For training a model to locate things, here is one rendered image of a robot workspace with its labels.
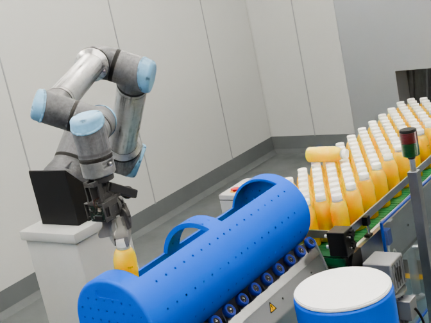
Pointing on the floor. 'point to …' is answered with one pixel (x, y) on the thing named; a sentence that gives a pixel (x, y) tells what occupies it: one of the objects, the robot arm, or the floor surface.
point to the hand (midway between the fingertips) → (122, 240)
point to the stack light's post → (417, 196)
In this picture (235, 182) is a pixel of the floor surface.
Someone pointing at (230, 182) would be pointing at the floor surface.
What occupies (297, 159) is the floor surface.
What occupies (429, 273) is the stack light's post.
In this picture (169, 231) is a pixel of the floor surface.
